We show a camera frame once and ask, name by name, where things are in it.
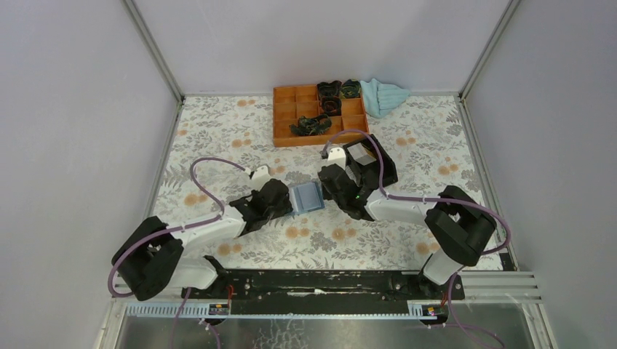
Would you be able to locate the light blue folded cloth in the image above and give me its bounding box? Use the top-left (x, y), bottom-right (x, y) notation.
top-left (359, 79), bottom-right (411, 119)

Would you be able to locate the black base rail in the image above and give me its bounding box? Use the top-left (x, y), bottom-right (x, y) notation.
top-left (181, 269), bottom-right (465, 316)

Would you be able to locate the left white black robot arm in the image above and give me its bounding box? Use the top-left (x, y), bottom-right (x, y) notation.
top-left (108, 179), bottom-right (292, 301)

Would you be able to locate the black rolled band centre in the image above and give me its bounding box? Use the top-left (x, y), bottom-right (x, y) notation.
top-left (320, 96), bottom-right (342, 116)

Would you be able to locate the black rolled band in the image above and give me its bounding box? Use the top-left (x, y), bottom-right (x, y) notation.
top-left (339, 79), bottom-right (362, 99)
top-left (317, 80), bottom-right (342, 100)
top-left (320, 96), bottom-right (342, 116)

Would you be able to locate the blue leather card holder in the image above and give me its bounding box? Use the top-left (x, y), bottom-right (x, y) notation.
top-left (289, 182), bottom-right (325, 215)

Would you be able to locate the black rolled band left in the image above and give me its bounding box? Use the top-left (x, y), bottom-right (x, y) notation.
top-left (317, 80), bottom-right (342, 100)

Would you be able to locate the white card in box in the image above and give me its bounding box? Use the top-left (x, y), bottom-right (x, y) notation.
top-left (347, 143), bottom-right (377, 166)

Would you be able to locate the black tangled band pile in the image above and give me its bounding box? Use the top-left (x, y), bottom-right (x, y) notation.
top-left (289, 114), bottom-right (333, 137)

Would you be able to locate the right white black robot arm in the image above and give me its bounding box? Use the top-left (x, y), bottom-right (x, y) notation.
top-left (318, 161), bottom-right (496, 300)

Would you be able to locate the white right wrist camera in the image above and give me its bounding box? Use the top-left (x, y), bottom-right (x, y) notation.
top-left (327, 147), bottom-right (346, 169)

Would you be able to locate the orange compartment tray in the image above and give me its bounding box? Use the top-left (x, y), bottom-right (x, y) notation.
top-left (273, 79), bottom-right (370, 148)

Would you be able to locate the black rolled band top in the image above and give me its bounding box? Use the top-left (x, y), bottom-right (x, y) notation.
top-left (339, 79), bottom-right (362, 99)

